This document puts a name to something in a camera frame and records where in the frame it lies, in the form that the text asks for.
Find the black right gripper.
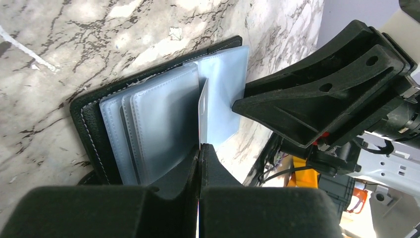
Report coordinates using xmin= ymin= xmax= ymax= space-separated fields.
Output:
xmin=232 ymin=20 xmax=420 ymax=176

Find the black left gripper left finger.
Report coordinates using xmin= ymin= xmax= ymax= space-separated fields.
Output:
xmin=0 ymin=146 xmax=199 ymax=238

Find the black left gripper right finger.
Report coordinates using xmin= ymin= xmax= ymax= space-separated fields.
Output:
xmin=199 ymin=144 xmax=342 ymax=238

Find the silver grey credit card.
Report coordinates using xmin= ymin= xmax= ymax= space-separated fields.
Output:
xmin=198 ymin=78 xmax=208 ymax=145

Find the black card holder wallet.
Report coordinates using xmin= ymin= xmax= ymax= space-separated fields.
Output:
xmin=70 ymin=36 xmax=249 ymax=185

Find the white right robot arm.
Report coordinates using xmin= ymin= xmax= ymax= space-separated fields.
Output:
xmin=232 ymin=5 xmax=420 ymax=205

